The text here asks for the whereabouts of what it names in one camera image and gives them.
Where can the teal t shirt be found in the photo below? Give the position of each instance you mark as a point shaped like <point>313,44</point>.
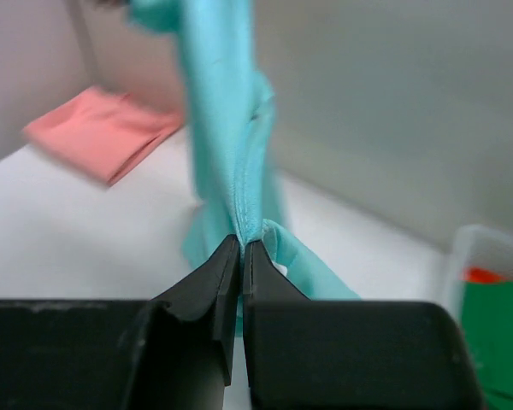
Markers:
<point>231,109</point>

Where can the white plastic basket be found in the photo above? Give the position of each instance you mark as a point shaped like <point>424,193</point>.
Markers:
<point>474,246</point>

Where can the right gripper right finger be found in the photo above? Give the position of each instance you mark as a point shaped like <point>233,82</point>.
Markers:
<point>305,354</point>

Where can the folded pink t shirt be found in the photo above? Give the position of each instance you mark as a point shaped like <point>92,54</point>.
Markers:
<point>102,135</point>

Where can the red orange t shirt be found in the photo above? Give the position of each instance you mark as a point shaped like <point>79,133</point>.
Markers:
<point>478,275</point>

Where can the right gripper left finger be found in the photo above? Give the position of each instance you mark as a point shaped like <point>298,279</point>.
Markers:
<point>186,361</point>

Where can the green t shirt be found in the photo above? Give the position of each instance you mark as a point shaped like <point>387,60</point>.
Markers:
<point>487,322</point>

